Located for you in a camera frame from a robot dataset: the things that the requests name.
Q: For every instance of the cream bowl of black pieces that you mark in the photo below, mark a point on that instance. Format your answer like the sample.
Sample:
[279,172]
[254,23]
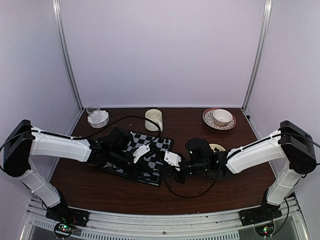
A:
[217,148]

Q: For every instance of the pink bowl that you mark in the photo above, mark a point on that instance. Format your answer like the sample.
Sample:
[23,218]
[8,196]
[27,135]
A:
[92,164]

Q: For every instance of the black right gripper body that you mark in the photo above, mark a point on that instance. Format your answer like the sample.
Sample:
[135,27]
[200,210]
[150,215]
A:
[181,179]

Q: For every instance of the aluminium frame post left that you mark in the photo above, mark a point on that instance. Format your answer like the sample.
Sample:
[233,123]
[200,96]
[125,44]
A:
[65,53]

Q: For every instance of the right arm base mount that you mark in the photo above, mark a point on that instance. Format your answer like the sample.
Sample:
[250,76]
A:
[262,219]

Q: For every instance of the floral patterned saucer plate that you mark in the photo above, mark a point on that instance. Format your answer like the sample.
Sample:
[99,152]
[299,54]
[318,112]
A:
[208,119]

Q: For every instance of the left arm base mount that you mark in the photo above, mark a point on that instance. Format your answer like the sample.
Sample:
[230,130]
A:
[69,224]

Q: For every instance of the white ceramic cup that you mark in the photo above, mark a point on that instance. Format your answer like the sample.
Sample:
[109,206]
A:
[221,117]

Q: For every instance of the aluminium front rail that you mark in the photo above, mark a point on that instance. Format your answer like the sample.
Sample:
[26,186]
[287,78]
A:
[223,225]

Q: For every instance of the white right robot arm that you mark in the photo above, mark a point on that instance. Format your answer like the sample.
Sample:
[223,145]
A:
[288,142]

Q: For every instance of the aluminium frame post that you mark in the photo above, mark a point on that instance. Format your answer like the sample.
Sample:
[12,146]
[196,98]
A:
[263,35]
[65,53]

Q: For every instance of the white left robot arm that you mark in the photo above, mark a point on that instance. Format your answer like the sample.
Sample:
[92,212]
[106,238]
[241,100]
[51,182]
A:
[26,140]

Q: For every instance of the clear glass cup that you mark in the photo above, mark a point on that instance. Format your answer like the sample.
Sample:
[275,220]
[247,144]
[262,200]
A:
[93,111]

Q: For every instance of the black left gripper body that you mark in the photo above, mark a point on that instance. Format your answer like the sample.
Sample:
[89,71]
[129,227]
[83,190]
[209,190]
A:
[136,170]

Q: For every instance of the black and white chessboard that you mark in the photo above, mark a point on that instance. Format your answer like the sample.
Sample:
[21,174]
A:
[155,163]

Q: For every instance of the aluminium frame post right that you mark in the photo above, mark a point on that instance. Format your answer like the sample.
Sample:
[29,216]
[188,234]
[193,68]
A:
[263,35]

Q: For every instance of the white ribbed ceramic mug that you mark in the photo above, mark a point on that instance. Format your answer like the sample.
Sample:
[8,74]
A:
[156,120]

